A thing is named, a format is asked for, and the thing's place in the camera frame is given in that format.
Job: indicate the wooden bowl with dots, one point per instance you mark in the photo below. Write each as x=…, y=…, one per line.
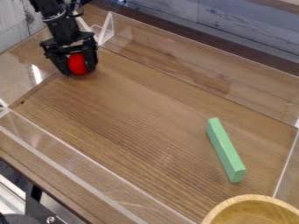
x=252, y=209

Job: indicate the green rectangular block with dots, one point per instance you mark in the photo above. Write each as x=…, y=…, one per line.
x=228, y=156

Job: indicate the clear acrylic corner bracket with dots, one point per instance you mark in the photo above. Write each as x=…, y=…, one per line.
x=102, y=32

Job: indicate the red plush strawberry toy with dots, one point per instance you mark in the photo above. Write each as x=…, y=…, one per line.
x=76, y=64

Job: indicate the black metal table clamp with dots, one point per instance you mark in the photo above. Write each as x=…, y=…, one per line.
x=25, y=210

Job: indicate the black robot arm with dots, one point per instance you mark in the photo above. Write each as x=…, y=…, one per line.
x=52, y=8

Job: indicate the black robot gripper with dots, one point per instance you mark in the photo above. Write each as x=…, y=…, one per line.
x=68, y=39

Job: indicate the clear acrylic enclosure walls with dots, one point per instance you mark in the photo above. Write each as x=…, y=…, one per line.
x=113, y=141

